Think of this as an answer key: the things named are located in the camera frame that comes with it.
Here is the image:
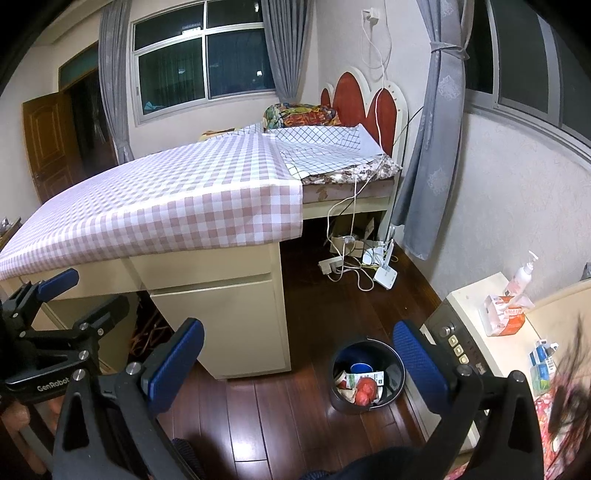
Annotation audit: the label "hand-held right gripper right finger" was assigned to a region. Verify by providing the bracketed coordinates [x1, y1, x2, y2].
[392, 319, 546, 480]

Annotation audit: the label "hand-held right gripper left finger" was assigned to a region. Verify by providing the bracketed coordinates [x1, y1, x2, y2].
[52, 318, 205, 480]

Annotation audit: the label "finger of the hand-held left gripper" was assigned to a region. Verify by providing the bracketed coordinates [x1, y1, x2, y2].
[0, 268, 80, 324]
[21, 294, 130, 346]

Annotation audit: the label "white green carton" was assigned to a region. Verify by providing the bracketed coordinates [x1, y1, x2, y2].
[344, 371, 386, 386]

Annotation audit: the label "black trash bin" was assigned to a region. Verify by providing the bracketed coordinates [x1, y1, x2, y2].
[330, 338, 406, 415]

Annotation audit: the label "red bag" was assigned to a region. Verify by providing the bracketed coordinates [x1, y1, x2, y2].
[353, 379, 379, 407]

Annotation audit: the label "person's left hand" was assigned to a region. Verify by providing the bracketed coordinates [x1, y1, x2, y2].
[0, 399, 31, 432]

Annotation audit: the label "cream cabinet with buttons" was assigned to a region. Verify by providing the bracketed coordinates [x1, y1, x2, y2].
[406, 272, 546, 450]

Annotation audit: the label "orange tissue pack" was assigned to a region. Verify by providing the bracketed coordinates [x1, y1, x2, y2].
[478, 293, 536, 337]

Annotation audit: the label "white router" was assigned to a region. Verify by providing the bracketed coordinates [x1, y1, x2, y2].
[373, 224, 399, 291]

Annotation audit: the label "blue white small box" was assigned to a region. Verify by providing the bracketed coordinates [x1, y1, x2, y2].
[529, 339, 559, 367]

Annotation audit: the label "green blue small box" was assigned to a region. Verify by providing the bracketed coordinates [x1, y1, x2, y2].
[530, 362, 555, 393]

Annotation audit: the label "clear pump bottle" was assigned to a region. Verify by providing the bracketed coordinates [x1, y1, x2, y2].
[503, 250, 540, 296]

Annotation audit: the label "pink checkered tablecloth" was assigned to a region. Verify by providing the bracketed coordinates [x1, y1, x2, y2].
[0, 134, 305, 281]

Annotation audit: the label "brown wooden door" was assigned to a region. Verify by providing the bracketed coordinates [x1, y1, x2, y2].
[22, 90, 77, 204]

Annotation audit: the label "pink floral cloth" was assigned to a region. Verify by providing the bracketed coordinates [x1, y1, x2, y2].
[533, 369, 591, 480]

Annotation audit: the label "cream bed board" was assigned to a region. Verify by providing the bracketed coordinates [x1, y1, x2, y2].
[526, 277, 591, 370]

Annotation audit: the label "dark hair strands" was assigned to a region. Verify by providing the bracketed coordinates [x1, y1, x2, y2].
[549, 314, 591, 462]

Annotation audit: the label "brown floral mattress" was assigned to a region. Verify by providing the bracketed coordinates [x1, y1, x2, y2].
[300, 154, 403, 186]

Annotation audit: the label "tied grey curtain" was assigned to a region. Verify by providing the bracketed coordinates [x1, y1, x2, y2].
[390, 0, 476, 261]

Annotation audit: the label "white framed window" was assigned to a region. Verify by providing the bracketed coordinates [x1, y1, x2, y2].
[129, 0, 278, 125]

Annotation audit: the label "white grid-patterned sheet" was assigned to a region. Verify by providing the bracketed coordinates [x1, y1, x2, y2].
[233, 122, 389, 182]

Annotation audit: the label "red and white headboard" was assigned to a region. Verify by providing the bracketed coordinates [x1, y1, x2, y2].
[320, 66, 409, 160]

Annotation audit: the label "colourful patterned pillow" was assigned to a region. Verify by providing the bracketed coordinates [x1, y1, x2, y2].
[263, 102, 342, 134]

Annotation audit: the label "large dark side window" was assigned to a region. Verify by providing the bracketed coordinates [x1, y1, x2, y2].
[466, 0, 591, 153]

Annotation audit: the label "orange cord bundle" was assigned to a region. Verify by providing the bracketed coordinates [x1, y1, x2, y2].
[129, 318, 171, 358]

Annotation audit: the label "cream bed frame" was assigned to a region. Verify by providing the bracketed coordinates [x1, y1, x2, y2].
[300, 173, 402, 222]

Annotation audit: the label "white charging cable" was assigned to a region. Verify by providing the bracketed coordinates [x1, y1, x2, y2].
[318, 7, 402, 292]

